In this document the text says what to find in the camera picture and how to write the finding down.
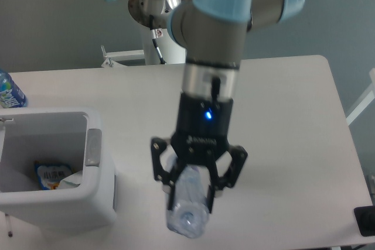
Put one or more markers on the blue snack packet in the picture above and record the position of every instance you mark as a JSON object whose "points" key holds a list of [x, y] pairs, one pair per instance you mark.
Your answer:
{"points": [[49, 175]]}

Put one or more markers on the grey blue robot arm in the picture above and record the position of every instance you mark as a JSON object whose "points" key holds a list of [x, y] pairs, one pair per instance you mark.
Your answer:
{"points": [[213, 33]]}

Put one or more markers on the white paper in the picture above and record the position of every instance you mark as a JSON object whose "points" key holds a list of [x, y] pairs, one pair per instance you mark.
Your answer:
{"points": [[72, 181]]}

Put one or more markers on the white frame bar right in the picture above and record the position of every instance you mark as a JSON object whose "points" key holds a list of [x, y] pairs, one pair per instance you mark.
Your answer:
{"points": [[365, 99]]}

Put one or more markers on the white trash can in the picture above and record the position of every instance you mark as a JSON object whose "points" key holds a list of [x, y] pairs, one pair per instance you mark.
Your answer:
{"points": [[73, 136]]}

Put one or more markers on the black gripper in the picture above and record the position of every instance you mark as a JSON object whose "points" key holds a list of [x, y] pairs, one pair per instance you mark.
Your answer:
{"points": [[200, 139]]}

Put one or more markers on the blue labelled water bottle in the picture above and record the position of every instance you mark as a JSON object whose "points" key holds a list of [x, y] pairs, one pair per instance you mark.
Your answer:
{"points": [[11, 95]]}

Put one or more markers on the black device at table edge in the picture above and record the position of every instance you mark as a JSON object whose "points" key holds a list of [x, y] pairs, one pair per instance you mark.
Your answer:
{"points": [[365, 220]]}

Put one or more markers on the clear plastic bottle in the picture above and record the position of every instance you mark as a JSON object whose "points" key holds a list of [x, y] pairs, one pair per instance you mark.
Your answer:
{"points": [[190, 213]]}

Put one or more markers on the white pedestal foot bracket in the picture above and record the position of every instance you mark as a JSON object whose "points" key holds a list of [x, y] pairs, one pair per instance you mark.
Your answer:
{"points": [[120, 59]]}

